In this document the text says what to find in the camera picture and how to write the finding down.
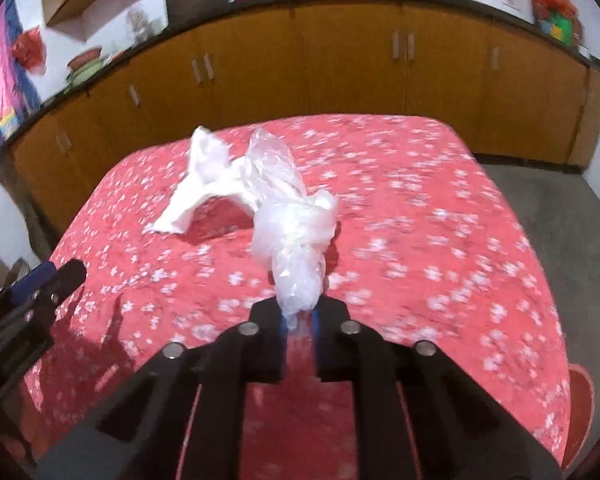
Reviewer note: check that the red bowl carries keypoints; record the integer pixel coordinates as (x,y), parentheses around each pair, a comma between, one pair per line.
(85,56)

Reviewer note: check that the clear plastic bag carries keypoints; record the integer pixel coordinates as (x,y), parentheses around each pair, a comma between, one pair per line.
(295,230)

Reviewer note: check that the hanging red plastic bag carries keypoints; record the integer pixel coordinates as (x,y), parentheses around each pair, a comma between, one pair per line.
(27,50)

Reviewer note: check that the red floral tablecloth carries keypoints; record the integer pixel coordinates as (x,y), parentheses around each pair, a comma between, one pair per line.
(430,210)

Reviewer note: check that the green packets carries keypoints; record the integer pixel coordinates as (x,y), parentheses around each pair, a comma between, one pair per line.
(557,27)

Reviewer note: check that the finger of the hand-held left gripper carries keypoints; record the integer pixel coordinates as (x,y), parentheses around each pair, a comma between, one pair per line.
(30,285)
(67,277)

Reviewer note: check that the wooden base cabinets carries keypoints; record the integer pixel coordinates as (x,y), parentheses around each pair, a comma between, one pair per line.
(330,60)

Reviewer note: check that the green basin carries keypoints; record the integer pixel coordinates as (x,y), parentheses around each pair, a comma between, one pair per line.
(87,74)

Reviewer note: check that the white wall outlet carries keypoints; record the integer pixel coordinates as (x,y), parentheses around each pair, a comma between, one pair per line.
(511,0)

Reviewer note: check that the pink curtain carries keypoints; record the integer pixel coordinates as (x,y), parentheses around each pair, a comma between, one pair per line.
(0,85)

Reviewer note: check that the clear jar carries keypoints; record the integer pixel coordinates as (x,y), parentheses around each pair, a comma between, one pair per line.
(142,25)

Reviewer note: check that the crumpled white paper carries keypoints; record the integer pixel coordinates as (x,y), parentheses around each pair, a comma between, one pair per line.
(205,180)

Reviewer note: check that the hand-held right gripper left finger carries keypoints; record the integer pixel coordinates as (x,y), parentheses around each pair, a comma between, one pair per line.
(267,350)

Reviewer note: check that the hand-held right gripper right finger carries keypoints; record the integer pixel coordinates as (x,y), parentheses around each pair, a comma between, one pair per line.
(332,350)

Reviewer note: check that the dark cutting board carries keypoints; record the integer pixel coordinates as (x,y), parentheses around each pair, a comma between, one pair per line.
(197,0)

